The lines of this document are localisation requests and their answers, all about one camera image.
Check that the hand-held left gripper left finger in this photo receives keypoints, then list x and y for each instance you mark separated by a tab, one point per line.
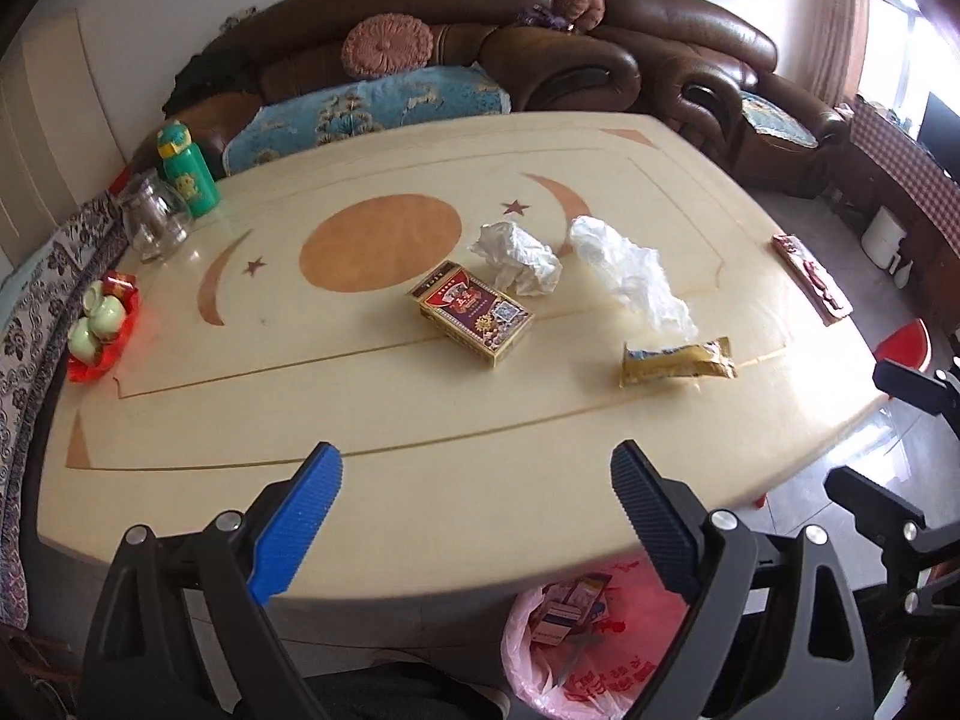
296	525

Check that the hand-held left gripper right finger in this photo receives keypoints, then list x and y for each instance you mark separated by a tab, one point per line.
656	521

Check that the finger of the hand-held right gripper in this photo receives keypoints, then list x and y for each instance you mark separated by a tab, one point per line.
874	499
919	388

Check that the blue medicine box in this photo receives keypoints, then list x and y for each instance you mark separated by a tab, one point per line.
583	591

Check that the bin with pink bag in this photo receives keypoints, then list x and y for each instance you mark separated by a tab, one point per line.
600	679

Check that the red plastic stool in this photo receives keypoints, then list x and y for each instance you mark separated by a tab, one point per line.
904	345

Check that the red patterned flat case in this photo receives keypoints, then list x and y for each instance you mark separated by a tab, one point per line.
814	281

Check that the white appliance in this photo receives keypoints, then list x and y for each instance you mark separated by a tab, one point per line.
881	236

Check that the gold snack wrapper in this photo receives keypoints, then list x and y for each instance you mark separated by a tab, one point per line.
675	362

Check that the person's leg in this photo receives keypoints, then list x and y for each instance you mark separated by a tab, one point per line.
405	694

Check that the checkered tablecloth table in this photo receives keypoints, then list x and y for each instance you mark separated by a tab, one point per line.
911	165

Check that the crumpled white plastic bag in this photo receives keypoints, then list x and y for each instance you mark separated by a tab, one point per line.
630	270

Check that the black screen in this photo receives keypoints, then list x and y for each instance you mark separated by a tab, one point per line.
941	131

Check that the red plastic tray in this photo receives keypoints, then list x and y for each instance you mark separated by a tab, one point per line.
124	330

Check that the red and gold card box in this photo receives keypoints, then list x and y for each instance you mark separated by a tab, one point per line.
472	313

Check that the green tea cup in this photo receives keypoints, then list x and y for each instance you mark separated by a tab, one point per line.
84	337
106	313
94	293

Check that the red tea cup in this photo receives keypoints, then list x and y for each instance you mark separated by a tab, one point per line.
118	287

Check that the crumpled white tissue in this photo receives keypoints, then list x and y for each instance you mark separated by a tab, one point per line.
521	255

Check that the blue armchair seat cover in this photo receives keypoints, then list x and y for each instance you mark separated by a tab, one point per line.
780	120

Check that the daybed with floral cover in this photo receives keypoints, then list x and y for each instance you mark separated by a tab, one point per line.
30	360

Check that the glass pitcher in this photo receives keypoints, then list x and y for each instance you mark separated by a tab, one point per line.
154	217

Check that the window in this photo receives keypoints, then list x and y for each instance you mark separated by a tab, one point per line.
892	45

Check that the green water bottle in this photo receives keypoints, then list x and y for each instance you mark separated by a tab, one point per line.
191	176

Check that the pink curtain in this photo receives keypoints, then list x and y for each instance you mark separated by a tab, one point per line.
829	15

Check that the red plastic item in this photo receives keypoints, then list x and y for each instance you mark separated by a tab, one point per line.
124	181

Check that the blue patterned sofa seat cover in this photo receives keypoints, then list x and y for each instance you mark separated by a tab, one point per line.
367	116

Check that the brown leather armchair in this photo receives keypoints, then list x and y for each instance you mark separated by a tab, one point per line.
697	37

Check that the dark cloth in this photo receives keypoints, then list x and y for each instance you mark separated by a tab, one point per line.
210	79

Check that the cream wardrobe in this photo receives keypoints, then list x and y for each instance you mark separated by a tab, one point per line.
52	127

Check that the purple cloth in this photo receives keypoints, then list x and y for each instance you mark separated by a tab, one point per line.
544	16

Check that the brown leather sofa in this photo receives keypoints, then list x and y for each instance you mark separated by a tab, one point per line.
465	0

